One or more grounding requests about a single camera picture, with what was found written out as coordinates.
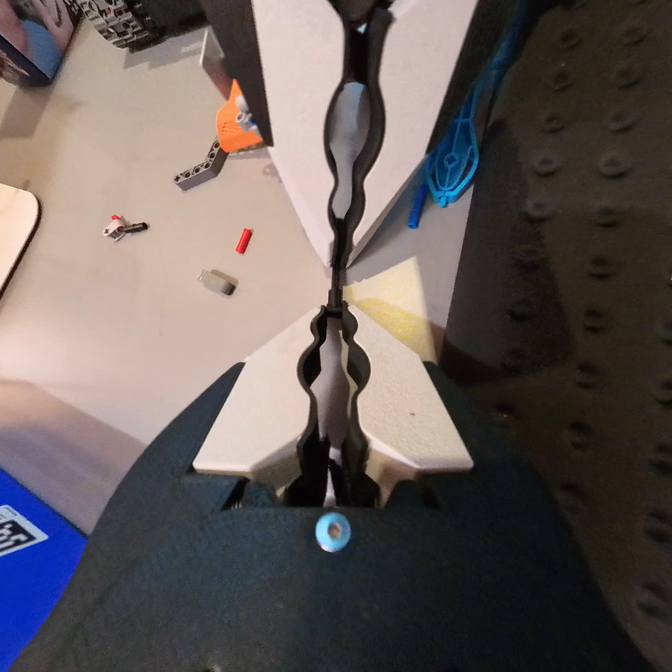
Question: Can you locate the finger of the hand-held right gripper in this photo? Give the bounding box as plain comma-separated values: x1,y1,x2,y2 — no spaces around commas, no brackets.
251,0,349,267
345,0,481,267

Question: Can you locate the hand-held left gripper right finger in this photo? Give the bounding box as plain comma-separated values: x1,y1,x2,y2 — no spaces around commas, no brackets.
338,302,475,505

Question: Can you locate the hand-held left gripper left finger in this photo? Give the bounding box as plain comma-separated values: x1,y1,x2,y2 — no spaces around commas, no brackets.
192,306,330,505

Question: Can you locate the grey wheel module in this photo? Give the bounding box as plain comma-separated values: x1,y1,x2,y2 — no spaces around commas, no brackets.
173,25,274,192

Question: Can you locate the black toy axle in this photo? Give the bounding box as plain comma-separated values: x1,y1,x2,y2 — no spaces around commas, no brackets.
330,218,344,292

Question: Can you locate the blue storage bin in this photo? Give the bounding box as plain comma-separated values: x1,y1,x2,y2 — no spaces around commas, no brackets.
0,467,89,672

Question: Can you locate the grey orange tracked toy robot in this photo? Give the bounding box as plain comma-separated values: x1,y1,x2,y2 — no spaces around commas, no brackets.
84,0,161,50

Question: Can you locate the small blue toy pin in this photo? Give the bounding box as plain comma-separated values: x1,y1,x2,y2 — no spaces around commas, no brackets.
408,181,428,230

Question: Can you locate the short grey toy beam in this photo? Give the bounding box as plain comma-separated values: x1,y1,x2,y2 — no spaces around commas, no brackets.
198,269,239,298

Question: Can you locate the black perforated mat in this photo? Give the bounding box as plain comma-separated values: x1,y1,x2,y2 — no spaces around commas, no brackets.
441,0,672,672

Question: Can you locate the dark blue toy kit box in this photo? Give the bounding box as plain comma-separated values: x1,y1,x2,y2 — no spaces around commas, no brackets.
0,0,85,87

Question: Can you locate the small black white red connector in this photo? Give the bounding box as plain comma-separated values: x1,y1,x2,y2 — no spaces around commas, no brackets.
102,214,150,242

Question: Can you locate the light blue toy frame piece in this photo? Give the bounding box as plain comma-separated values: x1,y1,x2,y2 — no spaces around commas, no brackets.
422,0,528,208

